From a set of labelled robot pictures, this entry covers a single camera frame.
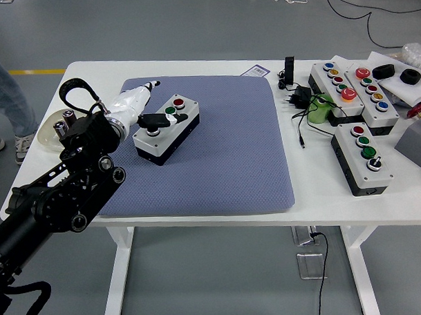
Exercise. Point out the clear plastic bag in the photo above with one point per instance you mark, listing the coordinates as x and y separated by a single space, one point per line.
416 55

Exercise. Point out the grey plastic box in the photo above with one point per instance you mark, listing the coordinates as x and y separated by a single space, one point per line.
414 147

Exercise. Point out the grey four-button control box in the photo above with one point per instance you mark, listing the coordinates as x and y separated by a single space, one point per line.
365 173
168 141

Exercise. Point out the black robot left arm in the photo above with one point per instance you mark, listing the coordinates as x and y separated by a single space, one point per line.
60 204

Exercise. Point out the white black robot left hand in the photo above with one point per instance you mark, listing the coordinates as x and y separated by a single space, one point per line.
130 103

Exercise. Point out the white purple label card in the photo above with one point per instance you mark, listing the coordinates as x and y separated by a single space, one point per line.
256 71

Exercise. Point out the black upright small device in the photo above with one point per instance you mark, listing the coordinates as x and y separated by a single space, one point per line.
289 70

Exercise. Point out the white table leg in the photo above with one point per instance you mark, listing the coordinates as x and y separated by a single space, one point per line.
119 271
361 269

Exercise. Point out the red mushroom button part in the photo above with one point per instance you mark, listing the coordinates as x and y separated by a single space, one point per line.
415 111

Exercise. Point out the white shallow dish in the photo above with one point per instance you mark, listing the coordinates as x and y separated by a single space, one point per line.
47 137

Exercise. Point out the person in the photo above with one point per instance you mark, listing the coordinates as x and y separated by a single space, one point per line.
8 102

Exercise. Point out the black power adapter plug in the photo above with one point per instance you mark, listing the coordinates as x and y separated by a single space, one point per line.
301 93

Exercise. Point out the blue-grey textured mat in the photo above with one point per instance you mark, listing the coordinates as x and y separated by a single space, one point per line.
214 164

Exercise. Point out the green foam object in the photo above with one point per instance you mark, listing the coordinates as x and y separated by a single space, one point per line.
316 115

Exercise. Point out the clear plastic floor bracket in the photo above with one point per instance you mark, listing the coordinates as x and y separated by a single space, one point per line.
309 266
303 237

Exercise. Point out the grey five-button control box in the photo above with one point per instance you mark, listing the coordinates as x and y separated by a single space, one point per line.
323 75
385 117

